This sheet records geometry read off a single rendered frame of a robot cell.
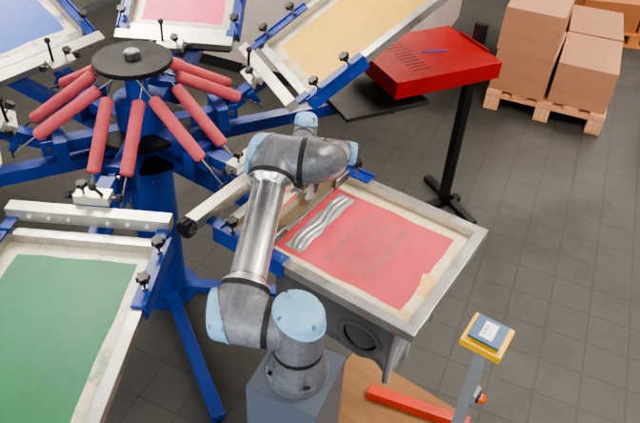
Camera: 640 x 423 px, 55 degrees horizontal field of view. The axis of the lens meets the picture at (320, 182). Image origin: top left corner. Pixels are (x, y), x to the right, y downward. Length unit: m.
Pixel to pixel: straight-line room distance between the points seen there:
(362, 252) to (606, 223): 2.33
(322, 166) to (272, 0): 3.35
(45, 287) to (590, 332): 2.57
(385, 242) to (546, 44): 2.89
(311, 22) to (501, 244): 1.72
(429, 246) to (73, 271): 1.21
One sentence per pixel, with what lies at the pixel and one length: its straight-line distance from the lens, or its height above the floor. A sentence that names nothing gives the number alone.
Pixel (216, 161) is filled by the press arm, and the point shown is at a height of 1.03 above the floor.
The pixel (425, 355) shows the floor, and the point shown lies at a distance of 3.12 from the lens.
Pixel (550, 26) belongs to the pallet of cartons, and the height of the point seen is 0.74.
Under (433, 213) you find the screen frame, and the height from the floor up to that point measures 0.99.
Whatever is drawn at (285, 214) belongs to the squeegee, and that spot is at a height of 1.06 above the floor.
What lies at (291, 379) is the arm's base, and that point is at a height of 1.26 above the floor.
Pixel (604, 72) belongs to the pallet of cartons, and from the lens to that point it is 4.88.
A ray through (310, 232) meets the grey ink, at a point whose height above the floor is 0.96.
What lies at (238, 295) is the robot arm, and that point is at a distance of 1.37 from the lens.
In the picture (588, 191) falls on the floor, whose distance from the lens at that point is 4.42.
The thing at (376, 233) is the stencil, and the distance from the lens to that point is 2.23.
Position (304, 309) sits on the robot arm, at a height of 1.43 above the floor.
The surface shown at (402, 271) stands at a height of 0.96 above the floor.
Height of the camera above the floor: 2.45
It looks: 38 degrees down
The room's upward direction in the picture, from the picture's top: 4 degrees clockwise
